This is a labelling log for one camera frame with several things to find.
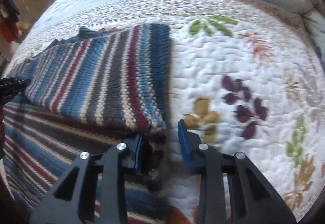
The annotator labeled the striped knit sweater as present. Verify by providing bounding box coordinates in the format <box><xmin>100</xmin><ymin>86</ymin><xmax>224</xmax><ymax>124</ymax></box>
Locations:
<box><xmin>3</xmin><ymin>23</ymin><xmax>170</xmax><ymax>223</ymax></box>

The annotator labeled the red object on shelf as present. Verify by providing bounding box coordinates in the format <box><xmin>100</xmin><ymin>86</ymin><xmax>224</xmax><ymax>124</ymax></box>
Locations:
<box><xmin>1</xmin><ymin>3</ymin><xmax>21</xmax><ymax>43</ymax></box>

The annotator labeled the floral white quilt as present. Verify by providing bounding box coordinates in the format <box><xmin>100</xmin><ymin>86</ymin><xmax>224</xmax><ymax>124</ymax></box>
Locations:
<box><xmin>5</xmin><ymin>0</ymin><xmax>324</xmax><ymax>223</ymax></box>

